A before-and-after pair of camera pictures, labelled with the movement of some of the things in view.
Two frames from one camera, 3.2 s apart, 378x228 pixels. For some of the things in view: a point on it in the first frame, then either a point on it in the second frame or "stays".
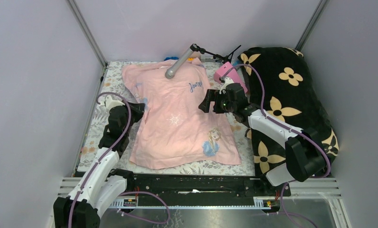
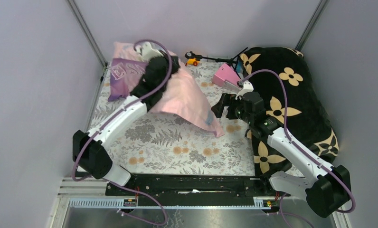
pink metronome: (227, 70) stays
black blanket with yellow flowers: (278, 82) stays
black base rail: (201, 189) stays
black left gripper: (138, 109) → (174, 63)
